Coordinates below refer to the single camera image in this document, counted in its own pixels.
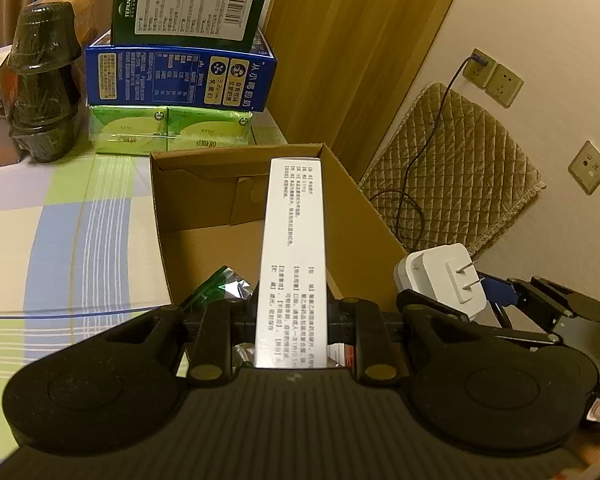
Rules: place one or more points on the white power adapter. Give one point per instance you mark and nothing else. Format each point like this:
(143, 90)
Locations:
(430, 270)

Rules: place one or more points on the green tissue multipack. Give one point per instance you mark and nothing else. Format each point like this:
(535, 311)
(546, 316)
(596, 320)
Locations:
(130, 130)

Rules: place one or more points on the stacked dark flowerpots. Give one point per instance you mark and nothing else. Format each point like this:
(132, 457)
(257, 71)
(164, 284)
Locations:
(40, 85)

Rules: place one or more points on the white medicine box green stripe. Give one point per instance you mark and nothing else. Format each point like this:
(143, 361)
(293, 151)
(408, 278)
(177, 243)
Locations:
(292, 260)

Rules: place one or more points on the blue milk carton box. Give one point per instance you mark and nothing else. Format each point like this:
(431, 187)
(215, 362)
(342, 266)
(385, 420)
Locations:
(170, 77)

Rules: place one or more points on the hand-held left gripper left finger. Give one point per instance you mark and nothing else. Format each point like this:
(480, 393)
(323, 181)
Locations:
(242, 317)

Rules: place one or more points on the silver green foil bag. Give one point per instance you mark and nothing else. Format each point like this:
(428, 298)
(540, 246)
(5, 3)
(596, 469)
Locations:
(225, 287)

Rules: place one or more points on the dark green box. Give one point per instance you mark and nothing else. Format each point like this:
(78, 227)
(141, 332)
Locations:
(190, 0)

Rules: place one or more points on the checkered cloth covered desktop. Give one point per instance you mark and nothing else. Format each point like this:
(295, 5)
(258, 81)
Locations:
(80, 240)

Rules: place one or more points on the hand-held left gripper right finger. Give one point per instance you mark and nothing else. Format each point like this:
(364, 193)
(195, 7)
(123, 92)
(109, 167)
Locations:
(340, 320)

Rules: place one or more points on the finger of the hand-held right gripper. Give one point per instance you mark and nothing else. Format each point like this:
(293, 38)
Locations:
(497, 292)
(420, 300)

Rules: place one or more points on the quilted beige cover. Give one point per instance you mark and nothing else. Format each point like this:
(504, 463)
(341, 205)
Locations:
(455, 170)

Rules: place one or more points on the brown cardboard box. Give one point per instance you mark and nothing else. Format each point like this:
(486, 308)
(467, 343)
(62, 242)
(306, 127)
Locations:
(205, 250)

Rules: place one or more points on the beige wall socket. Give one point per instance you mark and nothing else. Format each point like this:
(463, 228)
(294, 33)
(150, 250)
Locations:
(589, 167)
(505, 85)
(480, 76)

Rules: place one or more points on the brown cardboard package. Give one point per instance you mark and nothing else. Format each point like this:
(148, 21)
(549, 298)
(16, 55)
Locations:
(82, 10)

